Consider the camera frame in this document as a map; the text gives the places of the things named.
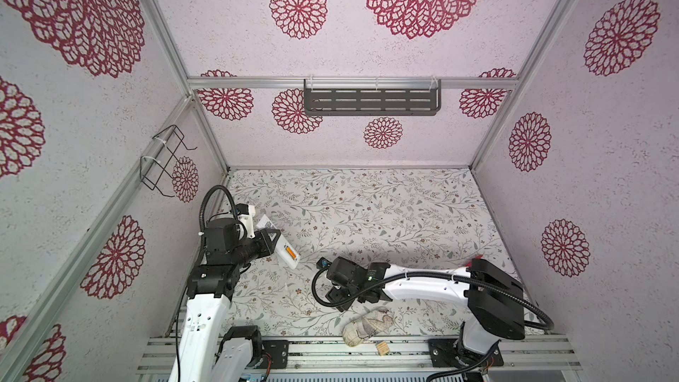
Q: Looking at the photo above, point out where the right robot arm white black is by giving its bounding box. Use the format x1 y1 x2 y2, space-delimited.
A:
311 257 527 355

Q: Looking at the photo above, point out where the crumpled patterned cloth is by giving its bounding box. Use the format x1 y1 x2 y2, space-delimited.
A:
342 308 394 348

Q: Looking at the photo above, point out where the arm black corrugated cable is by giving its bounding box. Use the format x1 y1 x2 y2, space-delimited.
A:
310 266 555 382
198 185 240 235

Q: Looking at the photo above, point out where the small wooden block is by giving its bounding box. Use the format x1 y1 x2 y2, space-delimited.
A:
376 341 390 357

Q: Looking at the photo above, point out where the black wire wall rack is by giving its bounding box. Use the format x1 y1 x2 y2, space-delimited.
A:
138 125 197 198

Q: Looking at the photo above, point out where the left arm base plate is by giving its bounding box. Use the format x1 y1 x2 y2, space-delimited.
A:
256 340 290 371

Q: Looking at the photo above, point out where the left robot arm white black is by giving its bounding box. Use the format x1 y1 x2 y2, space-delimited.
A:
169 185 281 381

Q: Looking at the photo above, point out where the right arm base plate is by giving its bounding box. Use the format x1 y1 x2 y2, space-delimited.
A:
427 338 505 369

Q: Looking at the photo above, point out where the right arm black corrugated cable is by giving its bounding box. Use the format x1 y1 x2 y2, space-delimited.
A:
310 266 555 382

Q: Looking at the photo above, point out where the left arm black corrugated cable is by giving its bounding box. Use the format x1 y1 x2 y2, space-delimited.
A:
198 185 240 235

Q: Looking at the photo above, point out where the dark slotted wall shelf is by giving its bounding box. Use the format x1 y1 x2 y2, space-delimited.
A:
302 80 441 117

